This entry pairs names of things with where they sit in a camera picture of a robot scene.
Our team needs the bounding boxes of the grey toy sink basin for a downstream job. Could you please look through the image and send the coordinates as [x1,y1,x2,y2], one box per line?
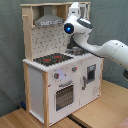
[65,48,88,56]

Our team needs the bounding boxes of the grey fridge door handle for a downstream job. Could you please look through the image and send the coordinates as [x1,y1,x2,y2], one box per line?
[82,76,86,90]

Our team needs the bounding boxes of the red left stove knob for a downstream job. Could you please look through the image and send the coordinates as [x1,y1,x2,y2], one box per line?
[54,73,60,79]

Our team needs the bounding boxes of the black toy stovetop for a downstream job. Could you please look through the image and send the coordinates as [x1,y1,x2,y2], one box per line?
[34,53,71,66]

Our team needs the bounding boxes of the red right stove knob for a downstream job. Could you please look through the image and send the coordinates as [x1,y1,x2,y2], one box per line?
[72,66,78,72]

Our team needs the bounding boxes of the red stove knob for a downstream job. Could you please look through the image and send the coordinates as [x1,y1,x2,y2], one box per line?
[54,73,60,79]
[72,66,78,72]

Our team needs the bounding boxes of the grey range hood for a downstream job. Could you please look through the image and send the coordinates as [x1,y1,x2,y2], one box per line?
[33,5,63,27]

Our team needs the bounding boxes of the toy oven door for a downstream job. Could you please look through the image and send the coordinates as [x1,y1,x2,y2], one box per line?
[55,80,74,111]

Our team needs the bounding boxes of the white toy microwave door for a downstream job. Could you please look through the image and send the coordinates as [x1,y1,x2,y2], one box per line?
[80,4,87,19]

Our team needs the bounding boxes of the black toy faucet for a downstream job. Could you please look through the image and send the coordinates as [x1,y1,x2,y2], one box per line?
[67,37,75,49]

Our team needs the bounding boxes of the wooden toy kitchen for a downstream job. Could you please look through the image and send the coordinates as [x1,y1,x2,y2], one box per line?
[22,3,103,127]

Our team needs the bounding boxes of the grey ice dispenser panel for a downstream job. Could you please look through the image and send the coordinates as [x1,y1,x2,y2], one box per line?
[87,65,96,82]

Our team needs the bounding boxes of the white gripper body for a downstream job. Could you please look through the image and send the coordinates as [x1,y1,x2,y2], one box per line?
[68,2,81,19]

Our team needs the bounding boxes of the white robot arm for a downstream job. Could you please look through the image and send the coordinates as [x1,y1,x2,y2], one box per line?
[64,2,128,81]

